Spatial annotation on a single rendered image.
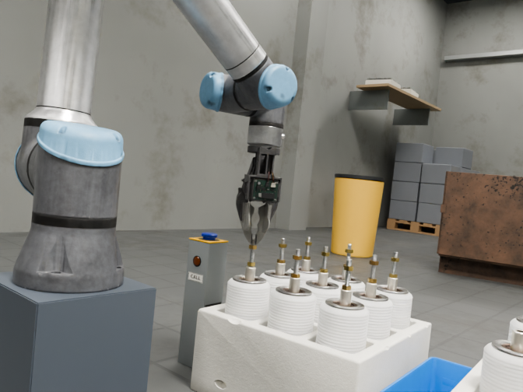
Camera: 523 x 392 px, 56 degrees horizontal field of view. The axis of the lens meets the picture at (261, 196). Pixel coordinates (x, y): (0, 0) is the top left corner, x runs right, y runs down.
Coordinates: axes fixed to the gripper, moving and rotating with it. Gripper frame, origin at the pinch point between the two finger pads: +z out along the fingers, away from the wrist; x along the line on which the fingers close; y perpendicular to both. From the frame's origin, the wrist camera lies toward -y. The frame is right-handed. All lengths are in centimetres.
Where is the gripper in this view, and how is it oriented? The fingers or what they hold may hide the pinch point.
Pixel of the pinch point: (253, 237)
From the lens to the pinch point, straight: 109.1
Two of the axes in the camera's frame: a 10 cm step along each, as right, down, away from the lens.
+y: 1.9, 0.5, -9.8
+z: -1.0, 9.9, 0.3
